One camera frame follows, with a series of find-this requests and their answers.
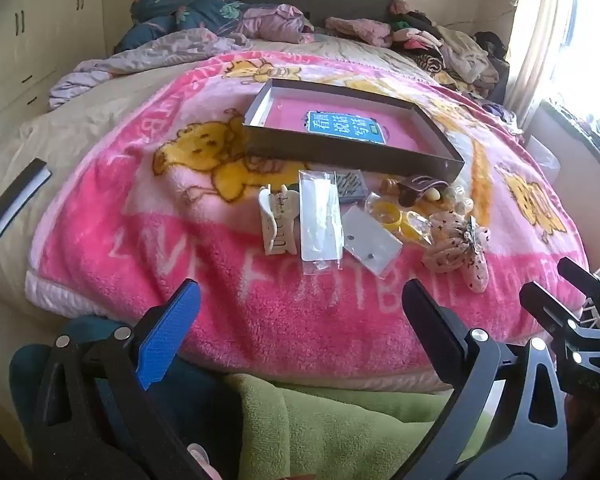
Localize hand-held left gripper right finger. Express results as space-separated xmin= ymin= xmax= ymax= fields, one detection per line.
xmin=401 ymin=279 xmax=570 ymax=480

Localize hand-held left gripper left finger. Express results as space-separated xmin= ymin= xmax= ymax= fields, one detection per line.
xmin=32 ymin=278 xmax=216 ymax=480

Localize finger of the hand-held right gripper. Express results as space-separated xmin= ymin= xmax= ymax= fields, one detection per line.
xmin=519 ymin=281 xmax=593 ymax=361
xmin=557 ymin=257 xmax=600 ymax=312

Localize dotted fabric bow hair clip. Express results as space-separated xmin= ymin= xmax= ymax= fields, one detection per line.
xmin=422 ymin=211 xmax=491 ymax=293

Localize small clear earring bag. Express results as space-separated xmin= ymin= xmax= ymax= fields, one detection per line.
xmin=340 ymin=205 xmax=403 ymax=277

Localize yellow hair ties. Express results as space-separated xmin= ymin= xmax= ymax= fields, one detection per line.
xmin=365 ymin=199 xmax=428 ymax=243

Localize brown hair clip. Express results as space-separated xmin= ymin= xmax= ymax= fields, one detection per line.
xmin=397 ymin=174 xmax=443 ymax=207

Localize clear bag of hair clips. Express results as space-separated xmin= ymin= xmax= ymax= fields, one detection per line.
xmin=298 ymin=170 xmax=343 ymax=276

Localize cream hair claw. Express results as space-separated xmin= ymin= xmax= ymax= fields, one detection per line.
xmin=257 ymin=185 xmax=301 ymax=256

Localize grey cardboard box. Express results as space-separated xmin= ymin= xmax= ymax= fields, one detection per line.
xmin=241 ymin=78 xmax=466 ymax=183

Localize pink cartoon printed blanket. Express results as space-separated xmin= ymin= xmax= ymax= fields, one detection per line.
xmin=25 ymin=50 xmax=591 ymax=391

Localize white plastic bag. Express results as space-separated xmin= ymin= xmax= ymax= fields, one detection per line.
xmin=527 ymin=135 xmax=562 ymax=178

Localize green fleece cloth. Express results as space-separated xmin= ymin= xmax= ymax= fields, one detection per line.
xmin=225 ymin=372 xmax=486 ymax=480

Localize black and white notebook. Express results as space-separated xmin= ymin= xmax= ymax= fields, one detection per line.
xmin=0 ymin=158 xmax=53 ymax=242

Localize window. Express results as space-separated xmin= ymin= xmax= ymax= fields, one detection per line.
xmin=550 ymin=0 xmax=600 ymax=136

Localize cream curtain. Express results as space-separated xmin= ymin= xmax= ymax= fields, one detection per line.
xmin=505 ymin=0 xmax=581 ymax=136

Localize pile of clothes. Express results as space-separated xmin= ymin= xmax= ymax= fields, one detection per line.
xmin=387 ymin=0 xmax=511 ymax=96

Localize lilac duvet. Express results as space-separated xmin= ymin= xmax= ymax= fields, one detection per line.
xmin=48 ymin=27 xmax=256 ymax=111

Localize pink fluffy clothes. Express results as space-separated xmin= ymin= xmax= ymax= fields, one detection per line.
xmin=325 ymin=16 xmax=396 ymax=48

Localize cream wardrobe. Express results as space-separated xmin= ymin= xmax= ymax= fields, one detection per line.
xmin=0 ymin=0 xmax=106 ymax=126

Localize purple pink garment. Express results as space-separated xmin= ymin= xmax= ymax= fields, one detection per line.
xmin=240 ymin=4 xmax=316 ymax=45

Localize dark floral quilt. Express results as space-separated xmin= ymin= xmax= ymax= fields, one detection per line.
xmin=115 ymin=0 xmax=251 ymax=53

